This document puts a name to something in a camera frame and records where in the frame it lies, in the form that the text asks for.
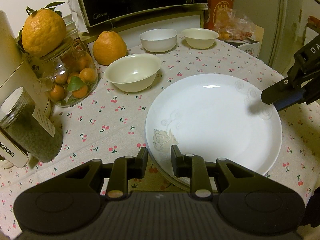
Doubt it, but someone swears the white floral plate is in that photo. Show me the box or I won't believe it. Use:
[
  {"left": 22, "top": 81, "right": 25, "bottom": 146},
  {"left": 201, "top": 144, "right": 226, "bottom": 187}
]
[{"left": 145, "top": 74, "right": 282, "bottom": 185}]

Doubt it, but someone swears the large cream bowl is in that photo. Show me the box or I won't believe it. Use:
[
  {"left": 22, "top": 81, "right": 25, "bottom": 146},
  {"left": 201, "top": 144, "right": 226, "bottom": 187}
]
[{"left": 104, "top": 54, "right": 161, "bottom": 93}]

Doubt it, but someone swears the small cream bowl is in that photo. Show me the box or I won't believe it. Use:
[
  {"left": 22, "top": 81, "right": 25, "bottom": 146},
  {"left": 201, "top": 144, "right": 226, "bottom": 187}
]
[{"left": 182, "top": 28, "right": 219, "bottom": 49}]

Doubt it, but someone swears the white bowl with spout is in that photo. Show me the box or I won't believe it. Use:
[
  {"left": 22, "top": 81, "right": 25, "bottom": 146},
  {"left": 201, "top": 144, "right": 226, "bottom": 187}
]
[{"left": 139, "top": 29, "right": 177, "bottom": 53}]

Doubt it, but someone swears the blue patterned porcelain plate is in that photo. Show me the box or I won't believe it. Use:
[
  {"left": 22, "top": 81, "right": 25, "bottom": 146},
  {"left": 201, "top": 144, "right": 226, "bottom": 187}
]
[{"left": 152, "top": 161, "right": 190, "bottom": 192}]

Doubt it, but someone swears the cherry print tablecloth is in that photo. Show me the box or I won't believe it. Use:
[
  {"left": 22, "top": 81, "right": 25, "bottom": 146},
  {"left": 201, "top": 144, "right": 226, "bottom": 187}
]
[{"left": 1, "top": 38, "right": 319, "bottom": 239}]

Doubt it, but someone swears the white Ganten cardboard box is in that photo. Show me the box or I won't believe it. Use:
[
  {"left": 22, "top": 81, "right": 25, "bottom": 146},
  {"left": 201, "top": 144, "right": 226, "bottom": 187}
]
[{"left": 226, "top": 25, "right": 264, "bottom": 58}]

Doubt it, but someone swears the white refrigerator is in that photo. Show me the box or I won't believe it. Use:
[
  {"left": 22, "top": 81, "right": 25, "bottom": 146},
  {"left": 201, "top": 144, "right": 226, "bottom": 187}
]
[{"left": 234, "top": 0, "right": 303, "bottom": 73}]

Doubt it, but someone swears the plastic bag of snacks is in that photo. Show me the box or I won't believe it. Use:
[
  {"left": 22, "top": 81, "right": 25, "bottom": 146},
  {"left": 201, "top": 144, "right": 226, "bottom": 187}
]
[{"left": 214, "top": 8, "right": 255, "bottom": 41}]

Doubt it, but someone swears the glass jar of kumquats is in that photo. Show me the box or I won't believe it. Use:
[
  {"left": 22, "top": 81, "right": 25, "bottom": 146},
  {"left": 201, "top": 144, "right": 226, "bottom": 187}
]
[{"left": 34, "top": 37, "right": 98, "bottom": 107}]

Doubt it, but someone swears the tea jar with metal lid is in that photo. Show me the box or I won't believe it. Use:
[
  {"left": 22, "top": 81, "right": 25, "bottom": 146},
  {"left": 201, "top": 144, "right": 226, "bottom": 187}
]
[{"left": 1, "top": 87, "right": 63, "bottom": 163}]

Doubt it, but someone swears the orange citrus on table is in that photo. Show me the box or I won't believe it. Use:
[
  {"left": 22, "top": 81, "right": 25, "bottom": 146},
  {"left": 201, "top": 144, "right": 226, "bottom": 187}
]
[{"left": 93, "top": 31, "right": 127, "bottom": 66}]

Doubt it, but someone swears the stack of white cups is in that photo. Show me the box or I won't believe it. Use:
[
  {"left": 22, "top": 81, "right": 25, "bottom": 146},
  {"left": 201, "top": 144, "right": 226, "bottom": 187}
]
[{"left": 62, "top": 14, "right": 77, "bottom": 36}]

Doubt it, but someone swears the white Changhong air fryer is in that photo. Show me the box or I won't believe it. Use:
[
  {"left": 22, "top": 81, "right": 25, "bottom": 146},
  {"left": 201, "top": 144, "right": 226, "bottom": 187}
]
[{"left": 0, "top": 10, "right": 52, "bottom": 169}]

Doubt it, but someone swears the large orange citrus on jar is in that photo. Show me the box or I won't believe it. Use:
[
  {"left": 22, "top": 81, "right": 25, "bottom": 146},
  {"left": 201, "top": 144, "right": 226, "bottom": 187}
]
[{"left": 17, "top": 2, "right": 66, "bottom": 58}]

